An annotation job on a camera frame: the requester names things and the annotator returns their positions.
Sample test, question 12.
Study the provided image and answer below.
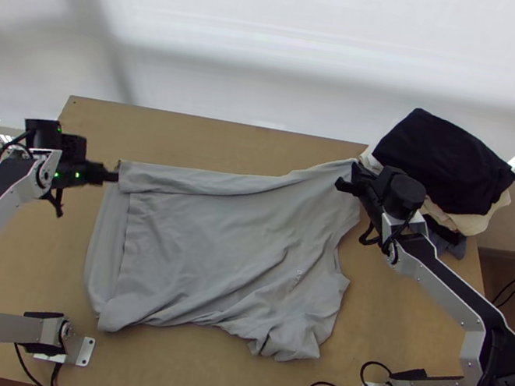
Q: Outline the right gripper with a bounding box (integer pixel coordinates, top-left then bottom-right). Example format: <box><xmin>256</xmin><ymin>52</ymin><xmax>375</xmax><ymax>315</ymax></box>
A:
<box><xmin>332</xmin><ymin>158</ymin><xmax>394</xmax><ymax>213</ymax></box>

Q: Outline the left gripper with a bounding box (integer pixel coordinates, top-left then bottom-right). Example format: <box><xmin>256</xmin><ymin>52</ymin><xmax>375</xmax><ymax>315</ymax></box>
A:
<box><xmin>60</xmin><ymin>155</ymin><xmax>124</xmax><ymax>193</ymax></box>

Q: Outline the grey t-shirt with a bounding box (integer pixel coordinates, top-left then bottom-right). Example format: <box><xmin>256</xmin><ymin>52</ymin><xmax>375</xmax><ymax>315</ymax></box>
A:
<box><xmin>74</xmin><ymin>118</ymin><xmax>372</xmax><ymax>373</ymax></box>

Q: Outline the pile of folded clothes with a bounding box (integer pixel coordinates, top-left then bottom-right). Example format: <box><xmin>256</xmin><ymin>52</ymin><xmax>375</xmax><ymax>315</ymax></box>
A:
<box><xmin>344</xmin><ymin>99</ymin><xmax>515</xmax><ymax>268</ymax></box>

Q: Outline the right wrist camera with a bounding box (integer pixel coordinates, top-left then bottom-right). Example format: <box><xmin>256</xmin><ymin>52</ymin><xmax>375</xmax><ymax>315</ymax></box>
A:
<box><xmin>374</xmin><ymin>163</ymin><xmax>407</xmax><ymax>199</ymax></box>

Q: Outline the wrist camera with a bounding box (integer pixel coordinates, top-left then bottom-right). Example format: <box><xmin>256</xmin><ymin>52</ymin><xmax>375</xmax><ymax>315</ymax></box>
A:
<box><xmin>374</xmin><ymin>163</ymin><xmax>407</xmax><ymax>199</ymax></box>
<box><xmin>55</xmin><ymin>132</ymin><xmax>90</xmax><ymax>170</ymax></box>

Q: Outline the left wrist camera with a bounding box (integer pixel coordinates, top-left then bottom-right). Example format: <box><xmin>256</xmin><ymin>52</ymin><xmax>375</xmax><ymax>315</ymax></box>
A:
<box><xmin>55</xmin><ymin>132</ymin><xmax>90</xmax><ymax>170</ymax></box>

